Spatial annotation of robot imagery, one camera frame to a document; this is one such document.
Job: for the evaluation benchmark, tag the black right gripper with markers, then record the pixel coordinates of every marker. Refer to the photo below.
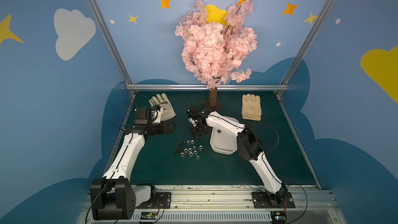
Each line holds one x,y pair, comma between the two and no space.
198,127

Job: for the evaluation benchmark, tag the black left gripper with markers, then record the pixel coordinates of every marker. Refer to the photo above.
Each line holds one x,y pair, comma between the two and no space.
166,127

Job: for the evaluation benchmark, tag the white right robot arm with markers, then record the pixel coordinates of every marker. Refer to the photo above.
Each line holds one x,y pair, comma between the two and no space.
250,149

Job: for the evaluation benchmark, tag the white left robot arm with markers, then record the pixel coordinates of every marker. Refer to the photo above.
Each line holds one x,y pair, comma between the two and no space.
112,196

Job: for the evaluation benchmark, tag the white plastic storage box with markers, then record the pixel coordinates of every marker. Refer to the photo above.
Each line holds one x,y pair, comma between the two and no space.
225,142

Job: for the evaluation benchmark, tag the white grey work glove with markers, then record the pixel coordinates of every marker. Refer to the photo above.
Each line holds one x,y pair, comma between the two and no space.
163,101

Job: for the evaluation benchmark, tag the brown tree trunk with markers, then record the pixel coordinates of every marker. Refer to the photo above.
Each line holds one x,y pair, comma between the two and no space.
213,97

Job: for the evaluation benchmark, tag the beige knitted glove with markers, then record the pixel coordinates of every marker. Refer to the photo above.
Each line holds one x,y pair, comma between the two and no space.
251,107

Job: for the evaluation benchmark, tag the pink blossom artificial tree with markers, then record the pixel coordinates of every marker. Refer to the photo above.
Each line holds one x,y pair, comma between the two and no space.
214,52

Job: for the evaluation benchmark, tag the green circuit board left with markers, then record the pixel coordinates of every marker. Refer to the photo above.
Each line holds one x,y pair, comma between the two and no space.
148,216

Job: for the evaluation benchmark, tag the green circuit board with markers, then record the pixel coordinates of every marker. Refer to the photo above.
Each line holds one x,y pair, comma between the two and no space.
278,217
148,216

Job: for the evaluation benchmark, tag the green circuit board right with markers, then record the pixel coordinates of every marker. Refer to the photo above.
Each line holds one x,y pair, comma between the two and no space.
278,217

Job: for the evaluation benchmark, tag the dark metal tree base plate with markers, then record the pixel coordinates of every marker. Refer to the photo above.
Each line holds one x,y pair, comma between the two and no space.
206,105

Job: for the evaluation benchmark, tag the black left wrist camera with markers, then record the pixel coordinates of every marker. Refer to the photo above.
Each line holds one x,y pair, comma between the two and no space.
148,115

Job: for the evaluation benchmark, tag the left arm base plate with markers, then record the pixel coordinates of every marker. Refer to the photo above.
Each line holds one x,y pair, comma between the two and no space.
161,200

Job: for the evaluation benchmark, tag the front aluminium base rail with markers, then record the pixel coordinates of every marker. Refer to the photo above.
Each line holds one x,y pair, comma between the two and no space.
232,204

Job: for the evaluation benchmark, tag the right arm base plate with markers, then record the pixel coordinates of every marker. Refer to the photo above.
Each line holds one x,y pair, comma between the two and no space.
264,199

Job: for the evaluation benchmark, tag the left aluminium frame post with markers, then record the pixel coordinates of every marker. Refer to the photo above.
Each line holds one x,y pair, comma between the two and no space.
94,7

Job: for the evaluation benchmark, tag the aluminium frame post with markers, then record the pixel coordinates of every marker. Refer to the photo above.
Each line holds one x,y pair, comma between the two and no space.
310,37
94,7

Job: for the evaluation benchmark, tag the right aluminium frame post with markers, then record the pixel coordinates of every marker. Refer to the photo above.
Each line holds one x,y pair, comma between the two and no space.
310,37

